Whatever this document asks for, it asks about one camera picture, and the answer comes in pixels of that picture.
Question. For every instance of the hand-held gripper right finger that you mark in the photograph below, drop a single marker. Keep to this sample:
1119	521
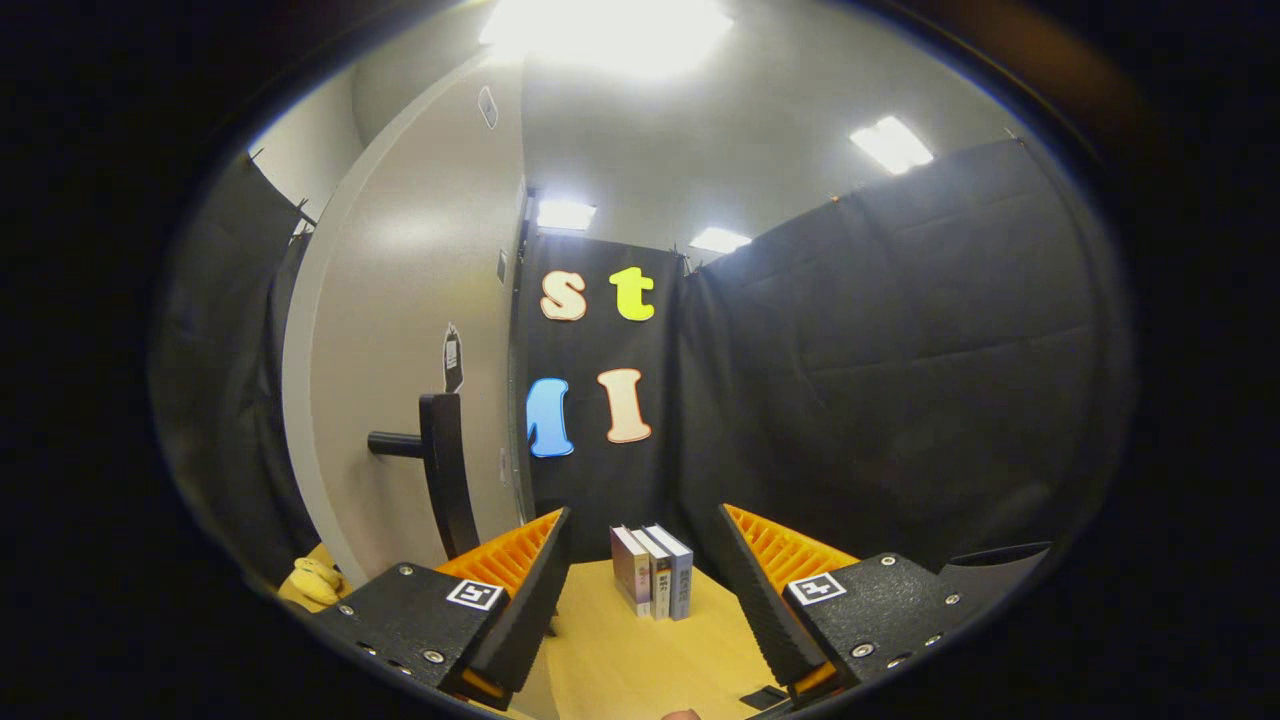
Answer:
765	610

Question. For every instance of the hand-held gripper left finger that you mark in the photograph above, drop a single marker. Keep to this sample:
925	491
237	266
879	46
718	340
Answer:
520	610

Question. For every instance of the beige cabinet door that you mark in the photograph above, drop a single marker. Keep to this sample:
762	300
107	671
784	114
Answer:
400	280

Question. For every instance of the small black flat object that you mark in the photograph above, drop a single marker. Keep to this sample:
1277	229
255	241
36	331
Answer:
765	697

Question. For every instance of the grey-blue book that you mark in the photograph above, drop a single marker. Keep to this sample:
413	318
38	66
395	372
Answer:
682	575

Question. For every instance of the maroon book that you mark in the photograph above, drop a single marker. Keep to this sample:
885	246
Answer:
630	570

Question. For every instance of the yellow plush toy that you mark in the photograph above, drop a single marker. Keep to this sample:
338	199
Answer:
315	582

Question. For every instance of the black backdrop cloth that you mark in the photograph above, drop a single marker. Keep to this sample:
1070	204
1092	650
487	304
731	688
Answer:
850	400

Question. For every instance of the dark grey cabinet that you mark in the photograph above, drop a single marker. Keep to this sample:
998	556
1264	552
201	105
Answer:
518	350

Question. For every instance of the small ceiling light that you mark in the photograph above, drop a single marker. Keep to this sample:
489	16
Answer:
720	240
566	214

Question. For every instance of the twin ceiling light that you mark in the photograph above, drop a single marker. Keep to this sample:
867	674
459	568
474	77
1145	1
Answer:
892	145

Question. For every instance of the large ceiling light panel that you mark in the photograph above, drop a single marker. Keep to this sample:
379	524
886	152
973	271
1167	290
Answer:
610	35

